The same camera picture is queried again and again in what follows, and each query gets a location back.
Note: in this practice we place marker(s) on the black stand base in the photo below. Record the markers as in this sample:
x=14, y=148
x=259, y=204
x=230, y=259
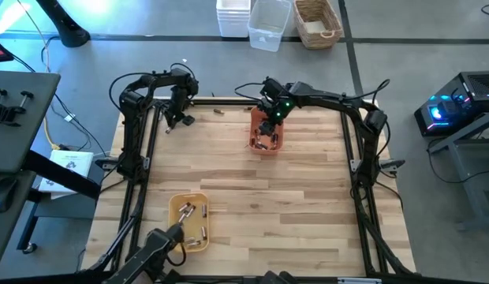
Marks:
x=67, y=31

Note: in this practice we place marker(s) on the woven wicker basket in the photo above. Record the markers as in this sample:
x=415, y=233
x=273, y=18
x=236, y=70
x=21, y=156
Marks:
x=303, y=27

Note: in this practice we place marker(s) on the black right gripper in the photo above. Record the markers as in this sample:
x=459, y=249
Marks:
x=276, y=98

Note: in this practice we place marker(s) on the silver frame bracket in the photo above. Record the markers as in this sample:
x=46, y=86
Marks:
x=359, y=281

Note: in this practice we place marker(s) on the white power adapter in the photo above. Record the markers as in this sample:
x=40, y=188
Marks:
x=69, y=117

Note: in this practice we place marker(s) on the white stacked plastic bins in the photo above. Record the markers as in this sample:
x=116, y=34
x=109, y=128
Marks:
x=233, y=19

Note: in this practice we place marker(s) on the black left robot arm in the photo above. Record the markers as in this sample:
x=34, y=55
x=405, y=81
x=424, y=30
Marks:
x=130, y=130

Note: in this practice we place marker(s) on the black clamp device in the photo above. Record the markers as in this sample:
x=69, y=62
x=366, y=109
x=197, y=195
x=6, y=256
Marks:
x=6, y=114

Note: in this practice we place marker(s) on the orange plastic bin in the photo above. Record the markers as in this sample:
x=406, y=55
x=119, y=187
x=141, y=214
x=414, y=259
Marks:
x=253, y=126

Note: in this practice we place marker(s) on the white booklet box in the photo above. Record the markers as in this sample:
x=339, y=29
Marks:
x=71, y=163

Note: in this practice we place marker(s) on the black computer mouse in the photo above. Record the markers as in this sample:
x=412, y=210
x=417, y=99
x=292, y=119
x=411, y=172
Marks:
x=4, y=191

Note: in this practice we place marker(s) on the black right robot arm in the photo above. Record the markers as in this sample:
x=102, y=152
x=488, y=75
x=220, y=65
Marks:
x=327, y=96

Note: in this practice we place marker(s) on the black RGB computer tower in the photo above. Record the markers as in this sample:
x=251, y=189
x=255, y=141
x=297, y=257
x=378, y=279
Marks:
x=477, y=87

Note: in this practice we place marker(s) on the dark grey desk top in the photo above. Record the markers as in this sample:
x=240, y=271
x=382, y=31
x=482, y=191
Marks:
x=23, y=130

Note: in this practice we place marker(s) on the grey metal side table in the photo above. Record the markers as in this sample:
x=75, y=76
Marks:
x=471, y=185

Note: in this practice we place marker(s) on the clear plastic bin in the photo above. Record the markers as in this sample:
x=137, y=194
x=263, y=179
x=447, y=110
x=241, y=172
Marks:
x=268, y=27

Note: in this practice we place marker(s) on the black device red screen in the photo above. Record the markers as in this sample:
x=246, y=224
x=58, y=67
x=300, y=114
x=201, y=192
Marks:
x=0, y=49

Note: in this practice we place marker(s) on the black copper battery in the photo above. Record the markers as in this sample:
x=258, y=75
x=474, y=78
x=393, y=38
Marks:
x=218, y=111
x=261, y=146
x=257, y=138
x=274, y=139

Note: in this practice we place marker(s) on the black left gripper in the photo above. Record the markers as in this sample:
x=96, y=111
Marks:
x=178, y=104

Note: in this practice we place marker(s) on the yellow plastic bin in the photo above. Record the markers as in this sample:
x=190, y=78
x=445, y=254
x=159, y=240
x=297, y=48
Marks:
x=195, y=225

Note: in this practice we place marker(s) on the black desk base frame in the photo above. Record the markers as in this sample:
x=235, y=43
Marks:
x=59, y=177

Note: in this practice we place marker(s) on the black desk top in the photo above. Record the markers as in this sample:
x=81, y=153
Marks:
x=8, y=236

